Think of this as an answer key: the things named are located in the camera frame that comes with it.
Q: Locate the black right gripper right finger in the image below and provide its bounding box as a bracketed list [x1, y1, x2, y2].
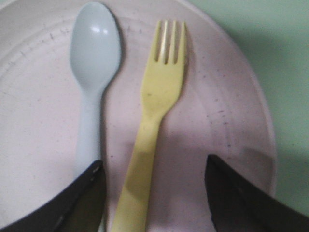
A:
[205, 155, 309, 232]

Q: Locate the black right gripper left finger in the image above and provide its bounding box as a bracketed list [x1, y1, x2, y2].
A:
[1, 160, 106, 232]

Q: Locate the beige round plate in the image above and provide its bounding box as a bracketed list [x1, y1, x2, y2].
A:
[0, 0, 277, 232]

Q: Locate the yellow plastic fork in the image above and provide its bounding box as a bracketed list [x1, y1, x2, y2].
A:
[111, 21, 187, 232]

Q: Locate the light blue plastic spoon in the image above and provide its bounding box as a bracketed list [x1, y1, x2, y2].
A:
[70, 2, 122, 177]

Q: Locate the green rectangular tray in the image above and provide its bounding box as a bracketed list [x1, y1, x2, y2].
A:
[193, 0, 309, 214]

